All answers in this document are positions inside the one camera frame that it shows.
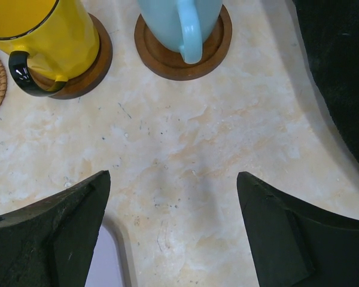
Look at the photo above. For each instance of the dark wooden coaster back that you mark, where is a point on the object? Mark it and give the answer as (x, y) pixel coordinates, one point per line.
(170, 65)

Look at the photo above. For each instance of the white mug blue handle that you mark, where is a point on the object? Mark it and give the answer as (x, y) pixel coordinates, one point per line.
(181, 26)

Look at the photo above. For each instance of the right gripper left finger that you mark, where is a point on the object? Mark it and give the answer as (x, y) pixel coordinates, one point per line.
(51, 242)

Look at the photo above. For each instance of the black floral blanket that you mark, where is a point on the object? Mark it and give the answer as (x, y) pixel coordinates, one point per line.
(330, 32)

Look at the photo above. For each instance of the lavender plastic tray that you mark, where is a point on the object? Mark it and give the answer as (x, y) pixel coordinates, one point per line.
(105, 268)

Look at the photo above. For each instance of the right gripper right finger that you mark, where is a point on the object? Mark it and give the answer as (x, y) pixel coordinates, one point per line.
(294, 243)

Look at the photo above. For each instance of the amber yellow glass mug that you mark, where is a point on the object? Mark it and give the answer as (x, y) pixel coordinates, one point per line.
(48, 43)

